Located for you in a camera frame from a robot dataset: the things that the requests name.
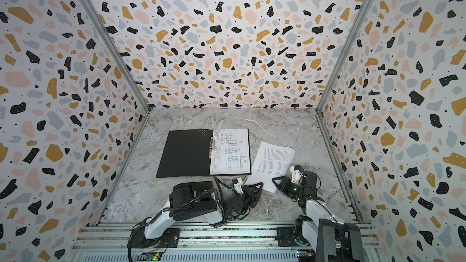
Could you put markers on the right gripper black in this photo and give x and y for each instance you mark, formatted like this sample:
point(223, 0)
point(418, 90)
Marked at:
point(287, 184)

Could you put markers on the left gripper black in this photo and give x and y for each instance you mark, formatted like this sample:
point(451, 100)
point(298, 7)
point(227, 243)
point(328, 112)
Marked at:
point(250, 195)

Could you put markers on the white text paper sheet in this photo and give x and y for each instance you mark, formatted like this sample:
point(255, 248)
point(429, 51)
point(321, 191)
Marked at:
point(271, 161)

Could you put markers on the white technical drawing sheet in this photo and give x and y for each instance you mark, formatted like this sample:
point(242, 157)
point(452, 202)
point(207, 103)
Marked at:
point(230, 152)

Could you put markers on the orange folder black inside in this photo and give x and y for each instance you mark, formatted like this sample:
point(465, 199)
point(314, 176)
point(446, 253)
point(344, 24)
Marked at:
point(186, 154)

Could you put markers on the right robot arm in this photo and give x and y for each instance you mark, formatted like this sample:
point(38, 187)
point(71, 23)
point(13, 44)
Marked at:
point(330, 238)

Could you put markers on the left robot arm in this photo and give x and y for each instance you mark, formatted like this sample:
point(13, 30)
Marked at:
point(218, 202)

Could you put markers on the metal folder clip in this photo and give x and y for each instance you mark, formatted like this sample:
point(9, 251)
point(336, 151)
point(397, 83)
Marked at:
point(210, 145)

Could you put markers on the right circuit board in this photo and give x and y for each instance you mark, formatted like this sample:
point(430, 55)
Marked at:
point(306, 256)

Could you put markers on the circuit board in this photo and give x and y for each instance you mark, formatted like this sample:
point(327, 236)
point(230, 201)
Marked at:
point(306, 256)
point(150, 257)

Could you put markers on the left circuit board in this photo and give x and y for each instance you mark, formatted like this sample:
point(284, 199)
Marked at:
point(150, 257)

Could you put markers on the right corner aluminium profile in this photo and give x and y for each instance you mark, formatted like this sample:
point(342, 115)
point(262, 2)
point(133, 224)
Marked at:
point(353, 34)

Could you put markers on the corner aluminium profile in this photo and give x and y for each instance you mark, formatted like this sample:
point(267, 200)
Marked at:
point(113, 51)
point(353, 34)

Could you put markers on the left corner aluminium profile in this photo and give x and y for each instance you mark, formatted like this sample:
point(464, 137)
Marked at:
point(113, 51)

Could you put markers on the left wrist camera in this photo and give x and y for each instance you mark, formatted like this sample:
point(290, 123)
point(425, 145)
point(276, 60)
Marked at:
point(238, 185)

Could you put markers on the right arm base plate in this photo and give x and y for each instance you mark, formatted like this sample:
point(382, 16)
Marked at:
point(286, 237)

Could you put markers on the aluminium mounting rail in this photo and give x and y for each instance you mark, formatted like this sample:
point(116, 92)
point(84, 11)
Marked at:
point(192, 236)

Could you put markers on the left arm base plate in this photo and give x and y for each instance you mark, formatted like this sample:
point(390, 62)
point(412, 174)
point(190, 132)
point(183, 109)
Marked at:
point(169, 239)

